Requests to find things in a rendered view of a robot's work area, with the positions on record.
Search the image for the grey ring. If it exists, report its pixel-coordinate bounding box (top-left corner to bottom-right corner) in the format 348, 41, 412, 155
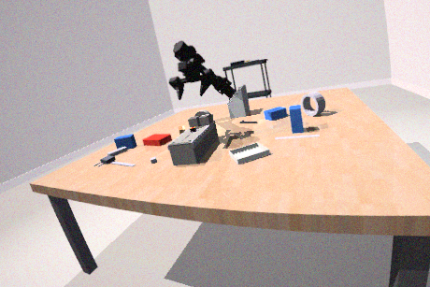
301, 92, 326, 116

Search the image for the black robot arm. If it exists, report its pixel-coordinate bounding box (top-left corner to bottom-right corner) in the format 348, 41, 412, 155
173, 40, 236, 99

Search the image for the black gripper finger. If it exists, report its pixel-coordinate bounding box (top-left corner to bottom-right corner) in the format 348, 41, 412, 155
171, 81, 184, 100
200, 74, 213, 96

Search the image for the blue rectangular block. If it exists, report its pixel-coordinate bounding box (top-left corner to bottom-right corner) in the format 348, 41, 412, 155
289, 105, 304, 134
114, 134, 136, 150
265, 107, 288, 121

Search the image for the red block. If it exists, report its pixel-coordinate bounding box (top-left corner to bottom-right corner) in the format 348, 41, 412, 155
143, 134, 172, 147

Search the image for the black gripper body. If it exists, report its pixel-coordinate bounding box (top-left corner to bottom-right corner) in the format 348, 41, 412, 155
169, 63, 217, 90

